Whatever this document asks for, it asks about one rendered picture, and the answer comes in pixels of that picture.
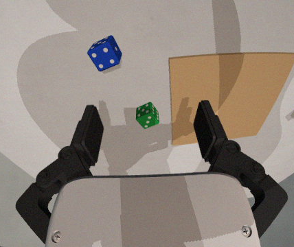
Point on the tan square mat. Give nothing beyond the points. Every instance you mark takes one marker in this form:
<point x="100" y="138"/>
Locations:
<point x="241" y="88"/>

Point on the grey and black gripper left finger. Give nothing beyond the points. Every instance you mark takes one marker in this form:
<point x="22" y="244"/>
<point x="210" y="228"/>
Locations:
<point x="73" y="162"/>

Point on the blue die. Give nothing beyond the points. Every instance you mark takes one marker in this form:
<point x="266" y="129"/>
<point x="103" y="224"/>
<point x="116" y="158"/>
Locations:
<point x="105" y="53"/>

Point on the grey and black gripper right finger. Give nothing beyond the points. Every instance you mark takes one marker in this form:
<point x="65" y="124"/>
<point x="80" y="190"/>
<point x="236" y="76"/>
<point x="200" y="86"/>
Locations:
<point x="225" y="156"/>

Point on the green die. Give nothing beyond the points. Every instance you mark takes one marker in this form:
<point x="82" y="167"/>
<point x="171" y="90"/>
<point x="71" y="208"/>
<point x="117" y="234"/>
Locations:
<point x="147" y="115"/>

